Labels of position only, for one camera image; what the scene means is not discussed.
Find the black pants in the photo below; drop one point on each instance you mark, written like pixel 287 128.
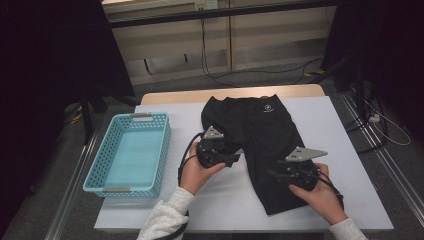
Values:
pixel 266 140

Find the white power strip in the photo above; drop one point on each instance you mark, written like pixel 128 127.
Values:
pixel 374 118

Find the yellow strip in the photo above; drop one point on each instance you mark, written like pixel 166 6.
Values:
pixel 76 116

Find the person's right hand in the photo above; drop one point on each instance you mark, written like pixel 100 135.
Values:
pixel 323 200

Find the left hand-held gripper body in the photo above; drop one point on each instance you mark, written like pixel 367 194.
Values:
pixel 213 146

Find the blue perforated plastic basket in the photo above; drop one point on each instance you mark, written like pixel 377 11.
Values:
pixel 133 156

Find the beige wooden cabinet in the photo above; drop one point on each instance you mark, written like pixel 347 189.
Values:
pixel 266 40

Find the person's left hand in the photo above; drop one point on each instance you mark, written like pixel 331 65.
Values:
pixel 193 175

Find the white wall socket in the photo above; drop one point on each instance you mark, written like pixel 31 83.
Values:
pixel 206 4

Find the black metal stand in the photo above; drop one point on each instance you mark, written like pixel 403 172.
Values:
pixel 359 86

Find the wooden table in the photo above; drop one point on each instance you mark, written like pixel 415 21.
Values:
pixel 173 96

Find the metal floor rail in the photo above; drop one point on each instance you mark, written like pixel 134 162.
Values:
pixel 71 190
pixel 396 180

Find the black curtain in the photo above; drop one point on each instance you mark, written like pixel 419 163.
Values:
pixel 50 66
pixel 393 40

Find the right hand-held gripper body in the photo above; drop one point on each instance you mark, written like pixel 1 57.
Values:
pixel 300 173

